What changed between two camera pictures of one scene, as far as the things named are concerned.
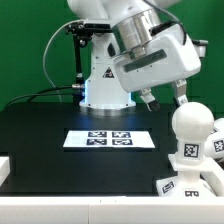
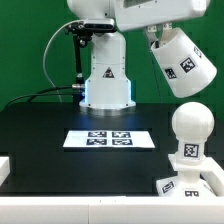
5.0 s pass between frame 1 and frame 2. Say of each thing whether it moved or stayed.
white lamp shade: moved
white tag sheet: stayed
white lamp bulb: stayed
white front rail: stayed
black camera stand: stayed
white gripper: moved
